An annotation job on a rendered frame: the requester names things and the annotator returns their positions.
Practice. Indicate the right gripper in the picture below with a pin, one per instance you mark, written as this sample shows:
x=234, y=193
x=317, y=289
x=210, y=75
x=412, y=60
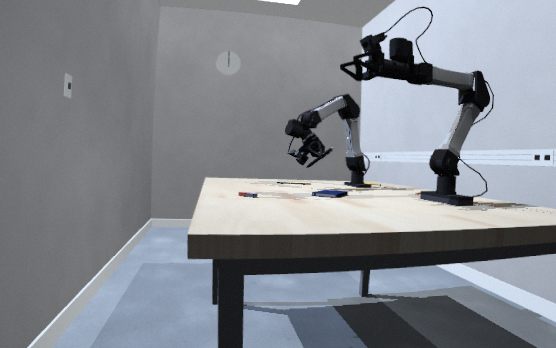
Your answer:
x=311, y=141

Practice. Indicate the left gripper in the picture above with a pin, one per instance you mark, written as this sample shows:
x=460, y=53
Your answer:
x=376, y=58

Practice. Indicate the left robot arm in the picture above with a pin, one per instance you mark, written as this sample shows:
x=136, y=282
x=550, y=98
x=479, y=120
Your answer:
x=442, y=161

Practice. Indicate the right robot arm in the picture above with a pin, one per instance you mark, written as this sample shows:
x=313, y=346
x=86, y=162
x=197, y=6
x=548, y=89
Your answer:
x=354, y=159

